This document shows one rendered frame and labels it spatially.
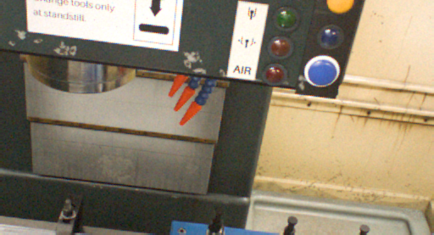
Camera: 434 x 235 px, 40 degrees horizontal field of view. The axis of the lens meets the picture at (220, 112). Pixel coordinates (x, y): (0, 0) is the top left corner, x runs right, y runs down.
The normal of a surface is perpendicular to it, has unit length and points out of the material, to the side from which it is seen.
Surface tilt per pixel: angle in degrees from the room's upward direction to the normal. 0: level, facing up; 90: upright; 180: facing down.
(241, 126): 90
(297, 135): 90
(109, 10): 90
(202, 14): 90
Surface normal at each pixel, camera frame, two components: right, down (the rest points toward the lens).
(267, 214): 0.13, -0.83
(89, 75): 0.25, 0.55
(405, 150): -0.04, 0.54
